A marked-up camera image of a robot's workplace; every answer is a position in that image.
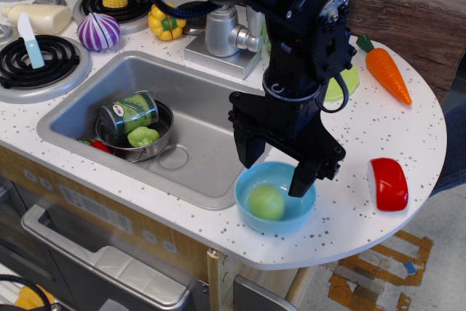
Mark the green toy tin can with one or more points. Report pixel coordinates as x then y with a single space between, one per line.
123 116

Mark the stainless steel sink basin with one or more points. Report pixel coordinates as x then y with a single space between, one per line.
199 164

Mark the small steel pot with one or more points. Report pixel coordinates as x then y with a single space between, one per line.
120 147

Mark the purple striped toy onion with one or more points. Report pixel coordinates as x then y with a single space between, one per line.
98 32

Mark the yellow toy bell pepper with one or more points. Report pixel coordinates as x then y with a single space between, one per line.
164 26

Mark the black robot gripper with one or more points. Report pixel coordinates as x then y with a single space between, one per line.
292 125

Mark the red toy cheese wedge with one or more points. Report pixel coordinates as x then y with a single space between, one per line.
387 184

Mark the silver toy faucet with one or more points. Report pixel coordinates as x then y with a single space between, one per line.
227 46

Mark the green toy cabbage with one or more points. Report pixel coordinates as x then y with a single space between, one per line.
265 35

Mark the green toy broccoli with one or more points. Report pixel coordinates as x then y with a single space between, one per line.
142 136

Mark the orange toy carrot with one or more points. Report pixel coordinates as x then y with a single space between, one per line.
380 63

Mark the yellow toy at bottom left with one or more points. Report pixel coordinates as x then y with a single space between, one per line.
28 299

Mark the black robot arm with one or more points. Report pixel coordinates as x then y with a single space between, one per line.
310 45

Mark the silver oven door handle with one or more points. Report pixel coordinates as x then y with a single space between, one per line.
106 278

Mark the rear right stove burner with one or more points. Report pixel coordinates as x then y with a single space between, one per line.
131 18

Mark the red toy pepper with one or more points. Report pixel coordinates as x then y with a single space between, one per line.
96 144

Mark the cream toy bottle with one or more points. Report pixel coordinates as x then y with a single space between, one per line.
44 18

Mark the green toy pear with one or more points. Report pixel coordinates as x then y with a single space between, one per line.
266 202

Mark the blue handled toy knife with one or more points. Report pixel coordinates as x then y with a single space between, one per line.
32 46

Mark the light blue plastic bowl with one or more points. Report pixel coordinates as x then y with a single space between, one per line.
279 175

